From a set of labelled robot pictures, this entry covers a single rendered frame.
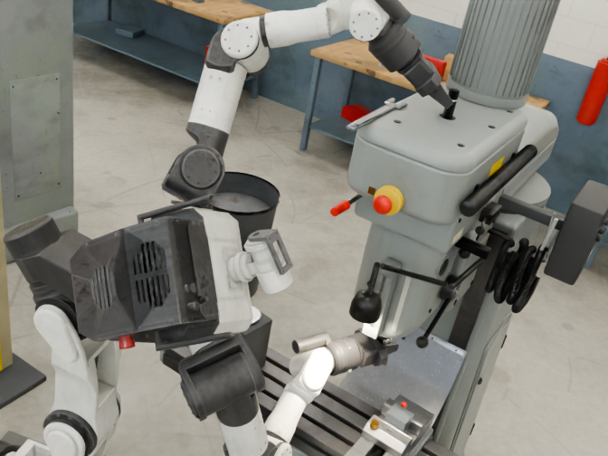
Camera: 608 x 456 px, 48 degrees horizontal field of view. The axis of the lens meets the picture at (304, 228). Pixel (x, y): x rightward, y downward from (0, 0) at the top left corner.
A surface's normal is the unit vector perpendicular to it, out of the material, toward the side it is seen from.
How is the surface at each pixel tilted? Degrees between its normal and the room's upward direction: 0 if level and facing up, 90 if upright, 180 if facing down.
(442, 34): 90
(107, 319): 74
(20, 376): 0
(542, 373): 0
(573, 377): 0
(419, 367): 62
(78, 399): 90
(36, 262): 90
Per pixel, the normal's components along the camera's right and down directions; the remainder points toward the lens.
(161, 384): 0.16, -0.85
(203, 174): 0.25, 0.04
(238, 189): 0.00, 0.44
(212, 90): -0.17, -0.07
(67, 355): -0.29, 0.44
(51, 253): 0.37, -0.77
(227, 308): 0.89, -0.22
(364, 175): -0.62, 0.30
